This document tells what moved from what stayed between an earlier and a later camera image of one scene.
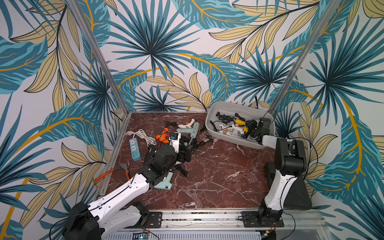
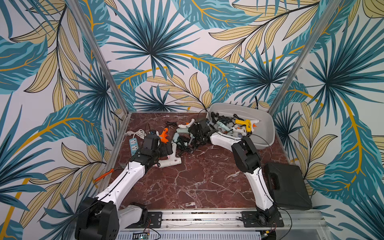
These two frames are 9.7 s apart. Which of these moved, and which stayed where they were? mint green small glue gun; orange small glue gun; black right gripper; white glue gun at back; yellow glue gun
Moved: mint green small glue gun; black right gripper
Stayed: orange small glue gun; white glue gun at back; yellow glue gun
